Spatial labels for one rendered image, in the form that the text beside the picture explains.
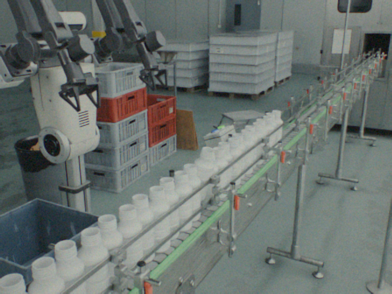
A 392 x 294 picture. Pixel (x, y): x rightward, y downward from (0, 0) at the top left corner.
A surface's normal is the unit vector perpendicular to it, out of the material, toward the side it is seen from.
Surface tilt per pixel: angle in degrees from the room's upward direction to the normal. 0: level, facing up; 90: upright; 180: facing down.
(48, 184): 94
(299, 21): 90
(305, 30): 90
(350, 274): 0
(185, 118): 103
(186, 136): 99
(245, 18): 90
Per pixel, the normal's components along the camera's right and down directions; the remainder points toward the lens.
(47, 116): -0.46, 0.45
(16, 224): 0.88, 0.15
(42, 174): 0.10, 0.37
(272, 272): 0.00, -0.95
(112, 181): -0.38, 0.29
